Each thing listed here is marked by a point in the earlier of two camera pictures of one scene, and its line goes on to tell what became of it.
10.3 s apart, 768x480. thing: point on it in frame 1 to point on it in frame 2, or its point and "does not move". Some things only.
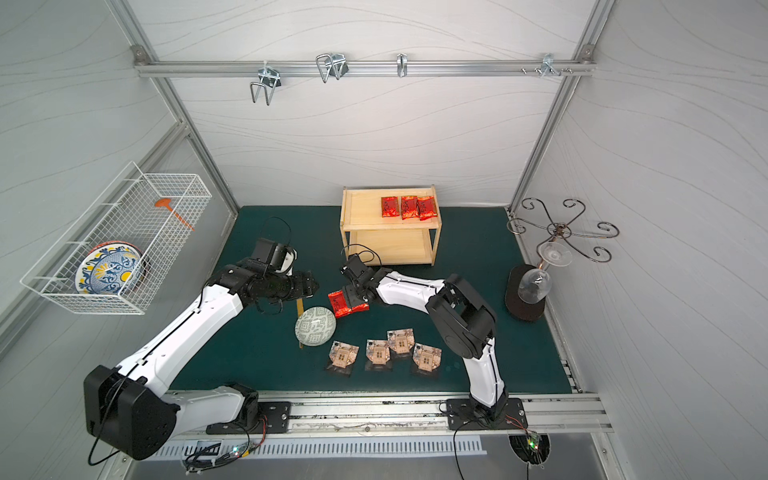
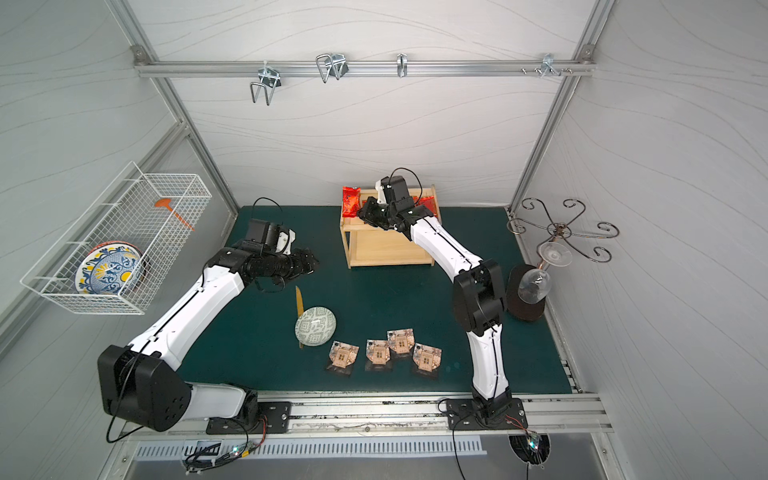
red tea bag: x=338 y=303 to x=350 y=201
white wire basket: x=118 y=253 does not move
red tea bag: x=426 y=208 does not move
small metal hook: x=402 y=64 does not move
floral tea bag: x=401 y=341 does not move
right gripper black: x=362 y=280 to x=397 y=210
